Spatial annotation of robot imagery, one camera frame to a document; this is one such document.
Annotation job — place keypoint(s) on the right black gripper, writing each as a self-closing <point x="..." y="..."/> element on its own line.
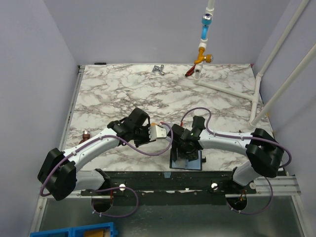
<point x="185" y="151"/>

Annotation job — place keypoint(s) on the red handled tool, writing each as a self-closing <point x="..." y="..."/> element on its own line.
<point x="190" y="71"/>

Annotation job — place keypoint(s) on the blue plastic bin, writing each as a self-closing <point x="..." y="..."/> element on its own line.
<point x="77" y="231"/>

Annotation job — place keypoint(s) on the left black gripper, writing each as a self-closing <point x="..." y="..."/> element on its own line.
<point x="147" y="141"/>

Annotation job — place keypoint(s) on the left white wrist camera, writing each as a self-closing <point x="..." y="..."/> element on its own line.
<point x="157" y="131"/>

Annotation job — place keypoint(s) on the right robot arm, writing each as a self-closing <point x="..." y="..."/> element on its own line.
<point x="263" y="152"/>

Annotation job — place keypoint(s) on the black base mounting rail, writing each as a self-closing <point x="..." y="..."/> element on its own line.
<point x="178" y="187"/>

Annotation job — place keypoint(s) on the white PVC pipe frame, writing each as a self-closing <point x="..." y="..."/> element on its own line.
<point x="254" y="99"/>

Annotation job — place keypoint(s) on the brown brass pipe fitting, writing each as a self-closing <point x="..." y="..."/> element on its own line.
<point x="85" y="136"/>

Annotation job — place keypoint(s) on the orange pipe valve fitting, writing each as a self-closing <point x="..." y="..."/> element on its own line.
<point x="203" y="58"/>

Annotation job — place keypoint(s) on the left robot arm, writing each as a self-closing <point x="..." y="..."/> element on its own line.
<point x="58" y="173"/>

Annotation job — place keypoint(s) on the silver metal clamp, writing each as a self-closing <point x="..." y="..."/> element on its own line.
<point x="158" y="69"/>

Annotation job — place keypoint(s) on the black leather card holder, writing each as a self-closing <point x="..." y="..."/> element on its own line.
<point x="180" y="161"/>

